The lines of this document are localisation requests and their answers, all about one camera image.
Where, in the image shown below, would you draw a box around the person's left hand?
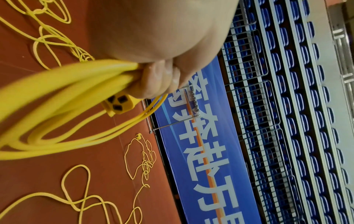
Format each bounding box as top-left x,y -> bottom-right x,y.
86,0 -> 240,100

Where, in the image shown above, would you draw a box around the blue banner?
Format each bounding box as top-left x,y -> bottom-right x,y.
151,56 -> 264,224

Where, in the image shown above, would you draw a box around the rows of blue seats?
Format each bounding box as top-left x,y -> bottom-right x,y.
217,0 -> 354,224

